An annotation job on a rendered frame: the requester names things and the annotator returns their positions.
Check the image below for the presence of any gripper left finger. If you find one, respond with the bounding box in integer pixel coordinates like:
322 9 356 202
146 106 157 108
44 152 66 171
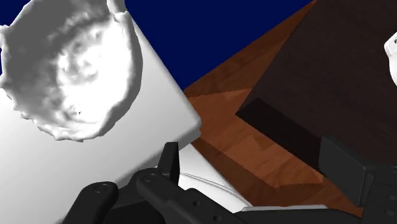
61 141 247 224

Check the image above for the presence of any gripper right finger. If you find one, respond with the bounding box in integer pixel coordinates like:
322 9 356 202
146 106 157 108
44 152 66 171
318 136 397 224

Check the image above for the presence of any dark brown robot stand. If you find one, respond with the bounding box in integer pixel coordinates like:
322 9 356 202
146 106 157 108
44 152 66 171
235 0 397 172

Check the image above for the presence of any white bowl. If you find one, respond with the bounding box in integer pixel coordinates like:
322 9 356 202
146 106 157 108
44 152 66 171
0 0 144 143

